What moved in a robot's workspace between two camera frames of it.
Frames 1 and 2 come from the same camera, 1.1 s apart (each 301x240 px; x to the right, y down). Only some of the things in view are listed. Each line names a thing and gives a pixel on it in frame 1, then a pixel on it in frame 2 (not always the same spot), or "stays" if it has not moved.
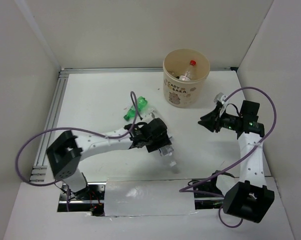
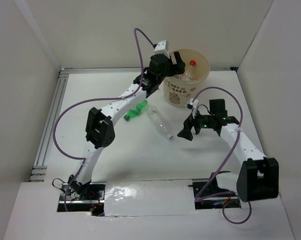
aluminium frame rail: (39, 171) stays
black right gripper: (212, 120) → (186, 131)
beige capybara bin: (184, 71) stays
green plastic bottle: (141, 102) stays
